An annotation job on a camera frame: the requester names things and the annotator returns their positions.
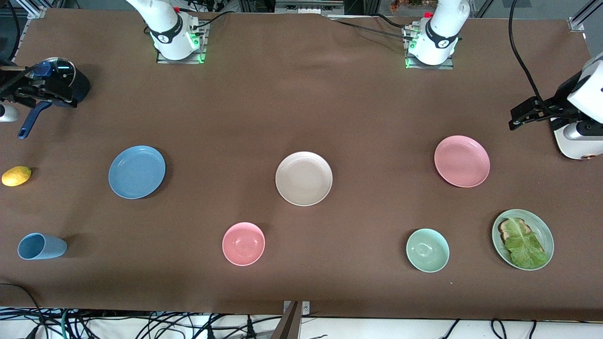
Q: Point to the glass lid blue knob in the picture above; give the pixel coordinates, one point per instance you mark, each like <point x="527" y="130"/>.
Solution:
<point x="63" y="70"/>

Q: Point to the small metal bracket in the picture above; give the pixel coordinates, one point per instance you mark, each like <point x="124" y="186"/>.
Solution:
<point x="306" y="308"/>

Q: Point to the dark brown post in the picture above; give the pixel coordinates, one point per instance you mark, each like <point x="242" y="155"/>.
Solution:
<point x="288" y="327"/>

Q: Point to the dark blue saucepan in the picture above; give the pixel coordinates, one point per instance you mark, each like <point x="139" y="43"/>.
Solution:
<point x="82" y="87"/>

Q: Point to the grey metal equipment box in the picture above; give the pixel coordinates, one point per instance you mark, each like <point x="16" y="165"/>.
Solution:
<point x="306" y="7"/>

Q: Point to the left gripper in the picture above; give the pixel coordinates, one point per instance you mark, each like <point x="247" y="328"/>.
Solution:
<point x="550" y="107"/>

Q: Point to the green plate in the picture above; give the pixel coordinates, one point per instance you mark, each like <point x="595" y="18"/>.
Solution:
<point x="541" y="230"/>

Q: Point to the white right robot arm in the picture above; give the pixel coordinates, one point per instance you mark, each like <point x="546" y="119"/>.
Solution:
<point x="165" y="28"/>

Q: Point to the white toaster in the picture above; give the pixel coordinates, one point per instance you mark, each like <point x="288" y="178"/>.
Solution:
<point x="579" y="148"/>

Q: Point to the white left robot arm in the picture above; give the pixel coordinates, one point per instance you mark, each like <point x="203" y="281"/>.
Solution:
<point x="440" y="23"/>

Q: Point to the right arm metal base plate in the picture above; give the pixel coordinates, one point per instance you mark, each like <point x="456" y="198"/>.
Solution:
<point x="162" y="60"/>

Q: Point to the yellow lemon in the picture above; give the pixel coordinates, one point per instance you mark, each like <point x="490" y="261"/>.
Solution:
<point x="16" y="176"/>

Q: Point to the blue cup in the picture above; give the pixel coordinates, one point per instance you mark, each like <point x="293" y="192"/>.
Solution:
<point x="44" y="247"/>

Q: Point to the green bowl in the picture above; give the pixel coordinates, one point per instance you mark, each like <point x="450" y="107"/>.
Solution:
<point x="427" y="250"/>

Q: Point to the pink bowl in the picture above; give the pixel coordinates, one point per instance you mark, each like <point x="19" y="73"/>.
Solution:
<point x="243" y="244"/>

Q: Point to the green lettuce leaf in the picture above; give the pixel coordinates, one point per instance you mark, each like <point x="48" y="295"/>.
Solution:
<point x="525" y="247"/>

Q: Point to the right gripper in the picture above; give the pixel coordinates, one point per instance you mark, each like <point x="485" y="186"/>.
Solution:
<point x="21" y="89"/>

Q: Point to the bread slice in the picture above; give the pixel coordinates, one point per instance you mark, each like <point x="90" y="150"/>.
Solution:
<point x="505" y="229"/>

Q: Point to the brown table mat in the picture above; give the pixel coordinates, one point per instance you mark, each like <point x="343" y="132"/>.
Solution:
<point x="301" y="94"/>

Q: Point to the beige plate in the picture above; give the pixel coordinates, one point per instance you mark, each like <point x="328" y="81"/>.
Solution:
<point x="304" y="179"/>

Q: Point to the pink plate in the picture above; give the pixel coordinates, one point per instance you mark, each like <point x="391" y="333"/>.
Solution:
<point x="461" y="161"/>

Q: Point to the aluminium frame profile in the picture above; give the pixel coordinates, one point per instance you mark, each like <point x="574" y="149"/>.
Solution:
<point x="577" y="23"/>
<point x="35" y="9"/>

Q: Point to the blue plate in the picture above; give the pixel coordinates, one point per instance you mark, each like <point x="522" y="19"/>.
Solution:
<point x="136" y="172"/>

